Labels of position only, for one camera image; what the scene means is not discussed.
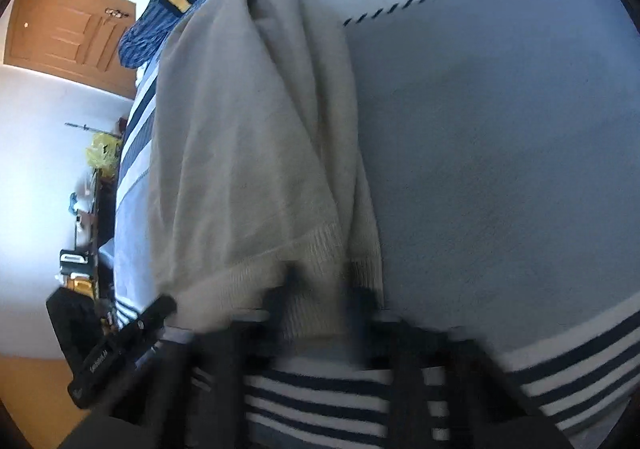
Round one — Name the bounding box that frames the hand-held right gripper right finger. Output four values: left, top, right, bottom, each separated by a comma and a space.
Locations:
350, 285, 571, 449

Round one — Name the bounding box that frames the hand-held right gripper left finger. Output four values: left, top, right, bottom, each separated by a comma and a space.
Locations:
115, 279, 301, 449

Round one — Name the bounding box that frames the blue striped blanket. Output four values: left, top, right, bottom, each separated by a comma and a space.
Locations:
112, 0, 640, 449

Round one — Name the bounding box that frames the dark wooden side table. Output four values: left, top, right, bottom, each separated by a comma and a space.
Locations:
75, 164, 121, 330

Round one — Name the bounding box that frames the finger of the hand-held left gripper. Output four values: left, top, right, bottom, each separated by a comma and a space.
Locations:
145, 296, 177, 335

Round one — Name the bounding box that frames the yellow plastic bag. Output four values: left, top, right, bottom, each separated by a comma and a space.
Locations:
85, 131, 123, 177

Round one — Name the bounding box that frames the black white appliance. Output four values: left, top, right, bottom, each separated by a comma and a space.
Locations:
60, 250, 87, 276

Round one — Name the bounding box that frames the cream knit sweater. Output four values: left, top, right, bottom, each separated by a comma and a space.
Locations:
145, 0, 386, 345

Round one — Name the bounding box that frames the wooden door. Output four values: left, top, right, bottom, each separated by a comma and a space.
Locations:
4, 0, 138, 100

